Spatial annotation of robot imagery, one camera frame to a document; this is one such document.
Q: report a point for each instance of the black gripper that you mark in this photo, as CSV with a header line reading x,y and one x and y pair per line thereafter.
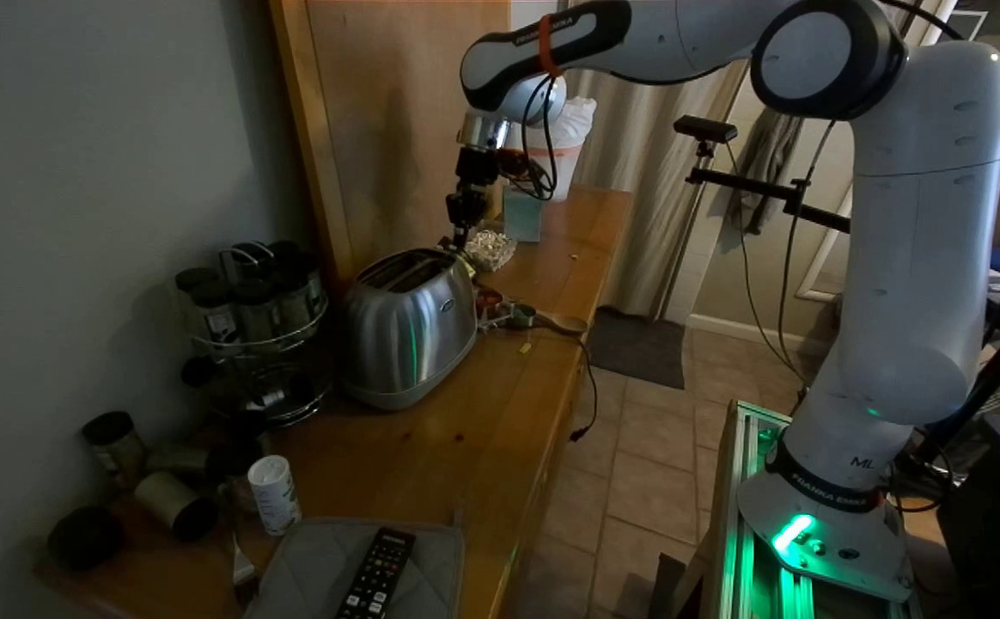
x,y
476,174

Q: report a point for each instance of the silver two-slot toaster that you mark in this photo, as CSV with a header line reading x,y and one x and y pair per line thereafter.
x,y
406,332

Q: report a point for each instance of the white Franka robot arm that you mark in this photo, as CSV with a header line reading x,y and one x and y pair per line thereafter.
x,y
921,227

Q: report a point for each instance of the clear container of white pieces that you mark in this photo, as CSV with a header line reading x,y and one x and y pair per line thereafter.
x,y
490,247

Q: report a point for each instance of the blue cube box with hole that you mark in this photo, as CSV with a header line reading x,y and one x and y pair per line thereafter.
x,y
525,215

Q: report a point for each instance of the large plywood back panel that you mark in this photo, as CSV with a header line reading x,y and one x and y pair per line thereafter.
x,y
395,124

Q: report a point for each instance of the white plastic bag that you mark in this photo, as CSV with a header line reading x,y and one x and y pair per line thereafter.
x,y
573,142

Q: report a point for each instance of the beige curtain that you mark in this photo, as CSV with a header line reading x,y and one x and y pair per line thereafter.
x,y
647,192

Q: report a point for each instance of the dark grey floor mat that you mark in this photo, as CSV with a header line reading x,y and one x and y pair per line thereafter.
x,y
638,348

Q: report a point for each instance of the wooden dresser with drawers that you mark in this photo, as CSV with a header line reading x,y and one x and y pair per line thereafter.
x,y
451,447

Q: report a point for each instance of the black remote control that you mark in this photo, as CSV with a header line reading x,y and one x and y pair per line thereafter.
x,y
376,573

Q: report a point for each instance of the lying metal tin can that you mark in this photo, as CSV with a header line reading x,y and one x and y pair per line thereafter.
x,y
178,504

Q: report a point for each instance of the upright metal tin can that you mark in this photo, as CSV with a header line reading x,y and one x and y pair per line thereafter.
x,y
112,447

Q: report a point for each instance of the dark round tin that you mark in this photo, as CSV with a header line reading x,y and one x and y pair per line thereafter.
x,y
84,539

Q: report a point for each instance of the black camera on stand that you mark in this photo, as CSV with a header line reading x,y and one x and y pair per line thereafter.
x,y
706,128

